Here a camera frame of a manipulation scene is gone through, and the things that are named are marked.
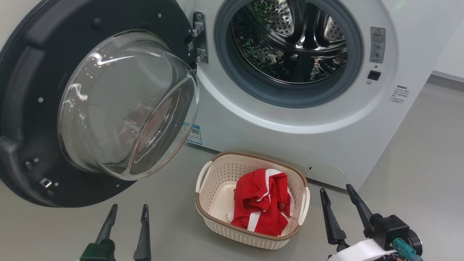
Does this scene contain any red white-striped garment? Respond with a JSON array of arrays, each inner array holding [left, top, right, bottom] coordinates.
[[228, 168, 295, 237]]

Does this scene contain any black glass washing machine door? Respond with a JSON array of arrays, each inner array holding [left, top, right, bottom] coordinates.
[[0, 0, 209, 208]]

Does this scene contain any black round right gripper motor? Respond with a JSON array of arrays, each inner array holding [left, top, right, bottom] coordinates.
[[408, 228, 423, 256]]

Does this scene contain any white washing machine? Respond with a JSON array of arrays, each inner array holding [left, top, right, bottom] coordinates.
[[174, 0, 464, 191]]

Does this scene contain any grey warning sticker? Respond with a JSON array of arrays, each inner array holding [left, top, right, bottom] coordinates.
[[370, 27, 386, 64]]

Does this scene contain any silver door hinge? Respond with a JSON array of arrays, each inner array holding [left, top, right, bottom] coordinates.
[[191, 12, 209, 64]]

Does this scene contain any teal right cable connector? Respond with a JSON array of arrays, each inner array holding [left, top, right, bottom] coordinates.
[[393, 237, 423, 261]]

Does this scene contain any grey rubber door seal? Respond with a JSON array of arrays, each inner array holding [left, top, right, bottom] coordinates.
[[214, 0, 364, 108]]

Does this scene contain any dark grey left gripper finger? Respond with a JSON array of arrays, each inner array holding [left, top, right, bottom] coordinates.
[[133, 204, 152, 261], [94, 203, 119, 245]]

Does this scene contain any oval filter cover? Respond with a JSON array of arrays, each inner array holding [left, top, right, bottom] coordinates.
[[307, 163, 345, 182]]

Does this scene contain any blue energy label sticker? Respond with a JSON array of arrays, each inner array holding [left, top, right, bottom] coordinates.
[[183, 123, 203, 145]]

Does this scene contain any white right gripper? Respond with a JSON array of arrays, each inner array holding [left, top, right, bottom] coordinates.
[[319, 184, 397, 261]]

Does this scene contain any cream perforated laundry basket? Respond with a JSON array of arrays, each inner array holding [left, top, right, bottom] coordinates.
[[195, 151, 311, 250]]

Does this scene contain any steel perforated washing drum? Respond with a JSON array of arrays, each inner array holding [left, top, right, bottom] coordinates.
[[231, 0, 348, 84]]

